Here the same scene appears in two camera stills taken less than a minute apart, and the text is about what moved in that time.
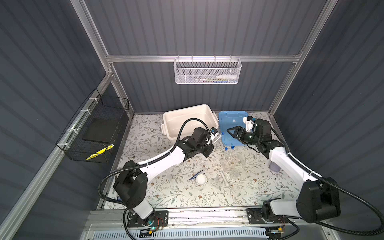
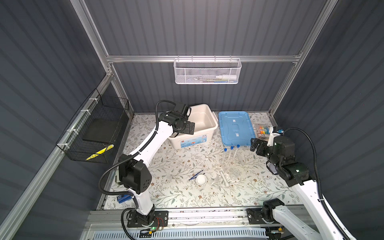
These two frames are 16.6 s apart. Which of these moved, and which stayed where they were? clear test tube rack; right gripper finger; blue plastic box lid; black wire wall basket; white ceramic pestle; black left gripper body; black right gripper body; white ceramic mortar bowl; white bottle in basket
Moved: black left gripper body; black right gripper body; right gripper finger
Stayed: blue plastic box lid; white ceramic pestle; black wire wall basket; white ceramic mortar bowl; clear test tube rack; white bottle in basket
